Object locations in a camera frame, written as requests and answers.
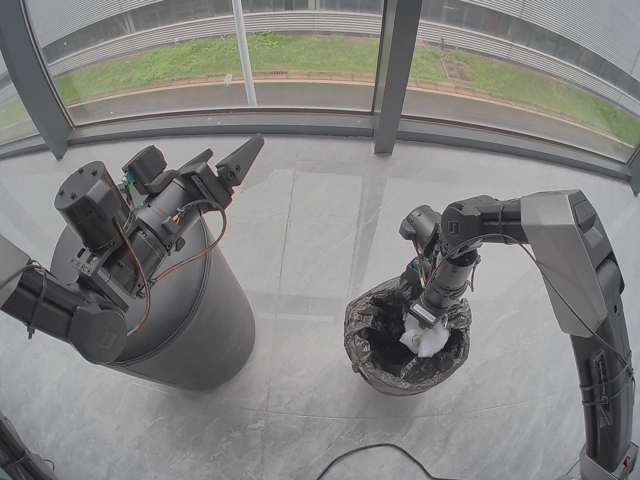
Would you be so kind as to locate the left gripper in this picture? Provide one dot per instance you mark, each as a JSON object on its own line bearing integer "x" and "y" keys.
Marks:
{"x": 190, "y": 193}

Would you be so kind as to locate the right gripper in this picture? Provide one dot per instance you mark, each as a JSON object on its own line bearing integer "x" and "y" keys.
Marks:
{"x": 450, "y": 283}

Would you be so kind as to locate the white paper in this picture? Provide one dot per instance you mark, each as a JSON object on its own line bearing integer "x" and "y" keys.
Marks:
{"x": 432, "y": 345}

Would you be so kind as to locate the black plastic bag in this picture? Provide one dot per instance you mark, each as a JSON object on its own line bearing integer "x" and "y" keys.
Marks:
{"x": 360, "y": 328}

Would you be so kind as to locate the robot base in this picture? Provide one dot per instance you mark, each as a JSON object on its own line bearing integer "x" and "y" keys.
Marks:
{"x": 592, "y": 470}

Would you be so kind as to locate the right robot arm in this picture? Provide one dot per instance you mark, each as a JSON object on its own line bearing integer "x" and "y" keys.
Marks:
{"x": 565, "y": 248}

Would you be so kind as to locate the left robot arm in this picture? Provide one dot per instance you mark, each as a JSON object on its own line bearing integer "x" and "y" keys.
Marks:
{"x": 90, "y": 203}

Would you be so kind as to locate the dark grey round chair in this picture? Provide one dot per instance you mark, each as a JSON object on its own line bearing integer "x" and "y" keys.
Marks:
{"x": 200, "y": 318}

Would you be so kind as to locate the window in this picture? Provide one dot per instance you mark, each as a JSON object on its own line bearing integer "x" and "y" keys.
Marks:
{"x": 400, "y": 68}

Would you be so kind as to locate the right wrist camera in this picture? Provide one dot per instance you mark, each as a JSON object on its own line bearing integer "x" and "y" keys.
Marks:
{"x": 415, "y": 275}

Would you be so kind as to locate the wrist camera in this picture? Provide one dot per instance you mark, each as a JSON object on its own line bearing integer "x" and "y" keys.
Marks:
{"x": 145, "y": 165}
{"x": 415, "y": 275}

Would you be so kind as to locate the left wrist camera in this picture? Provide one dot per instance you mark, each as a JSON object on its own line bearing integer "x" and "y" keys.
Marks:
{"x": 145, "y": 165}

